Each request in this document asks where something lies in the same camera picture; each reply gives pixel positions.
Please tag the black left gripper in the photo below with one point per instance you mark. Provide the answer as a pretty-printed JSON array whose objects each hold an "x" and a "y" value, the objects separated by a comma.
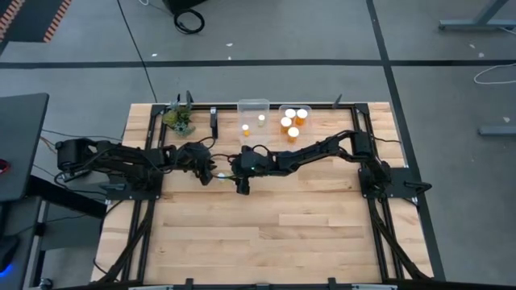
[{"x": 199, "y": 159}]

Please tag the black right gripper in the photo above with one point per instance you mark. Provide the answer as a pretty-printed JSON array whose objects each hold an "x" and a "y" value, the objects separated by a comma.
[{"x": 250, "y": 163}]

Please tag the small yellow-green pill bottle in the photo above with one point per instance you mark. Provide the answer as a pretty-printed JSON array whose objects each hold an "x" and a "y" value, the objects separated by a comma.
[
  {"x": 261, "y": 118},
  {"x": 221, "y": 176}
]

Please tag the small orange pill bottle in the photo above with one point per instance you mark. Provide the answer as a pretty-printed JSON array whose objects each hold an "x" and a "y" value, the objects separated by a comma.
[{"x": 245, "y": 128}]

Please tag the large orange pill bottle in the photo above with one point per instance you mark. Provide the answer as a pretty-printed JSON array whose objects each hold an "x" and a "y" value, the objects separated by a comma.
[
  {"x": 285, "y": 122},
  {"x": 290, "y": 113},
  {"x": 293, "y": 132},
  {"x": 302, "y": 114}
]

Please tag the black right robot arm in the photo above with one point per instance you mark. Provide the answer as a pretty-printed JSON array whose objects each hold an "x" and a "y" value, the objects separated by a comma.
[{"x": 314, "y": 151}]

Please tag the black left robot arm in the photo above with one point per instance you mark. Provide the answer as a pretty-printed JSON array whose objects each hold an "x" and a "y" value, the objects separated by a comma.
[{"x": 121, "y": 161}]

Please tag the clear plastic bin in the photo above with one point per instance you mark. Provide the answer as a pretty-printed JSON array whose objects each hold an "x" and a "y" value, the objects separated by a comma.
[
  {"x": 253, "y": 108},
  {"x": 306, "y": 135}
]

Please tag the green succulent plant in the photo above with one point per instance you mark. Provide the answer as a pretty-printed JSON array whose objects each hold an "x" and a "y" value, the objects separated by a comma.
[{"x": 179, "y": 121}]

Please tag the black desk crossbar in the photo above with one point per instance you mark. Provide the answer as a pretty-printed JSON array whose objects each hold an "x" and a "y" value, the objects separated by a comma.
[{"x": 68, "y": 197}]

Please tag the black box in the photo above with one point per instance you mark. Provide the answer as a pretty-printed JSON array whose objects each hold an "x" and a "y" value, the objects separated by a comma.
[{"x": 181, "y": 3}]

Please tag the black desk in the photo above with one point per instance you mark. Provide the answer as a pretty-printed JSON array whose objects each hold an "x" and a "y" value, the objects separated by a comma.
[{"x": 20, "y": 141}]

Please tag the red object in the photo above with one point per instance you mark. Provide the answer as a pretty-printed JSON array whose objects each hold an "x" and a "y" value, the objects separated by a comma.
[{"x": 3, "y": 167}]

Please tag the black mat with orange stripes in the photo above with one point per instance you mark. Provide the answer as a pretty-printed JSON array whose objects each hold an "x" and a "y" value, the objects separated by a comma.
[{"x": 28, "y": 20}]

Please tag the grey metal table foot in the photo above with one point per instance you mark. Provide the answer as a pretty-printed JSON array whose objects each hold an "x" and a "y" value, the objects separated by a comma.
[{"x": 498, "y": 131}]

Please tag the grey metal table leg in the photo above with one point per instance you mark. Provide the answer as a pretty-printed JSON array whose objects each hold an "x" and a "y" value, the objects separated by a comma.
[{"x": 475, "y": 25}]

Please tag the black table clamp bracket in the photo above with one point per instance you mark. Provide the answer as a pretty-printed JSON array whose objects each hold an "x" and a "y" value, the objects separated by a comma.
[{"x": 214, "y": 125}]

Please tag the black aluminium table frame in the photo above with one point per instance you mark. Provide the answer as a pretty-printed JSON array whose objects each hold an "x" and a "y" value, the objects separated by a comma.
[{"x": 282, "y": 106}]

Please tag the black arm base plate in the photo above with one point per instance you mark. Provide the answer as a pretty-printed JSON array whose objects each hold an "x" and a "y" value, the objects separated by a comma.
[
  {"x": 133, "y": 195},
  {"x": 403, "y": 188}
]

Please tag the white strip bracket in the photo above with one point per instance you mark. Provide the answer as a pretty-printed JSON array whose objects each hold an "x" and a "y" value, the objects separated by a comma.
[
  {"x": 151, "y": 287},
  {"x": 375, "y": 287}
]

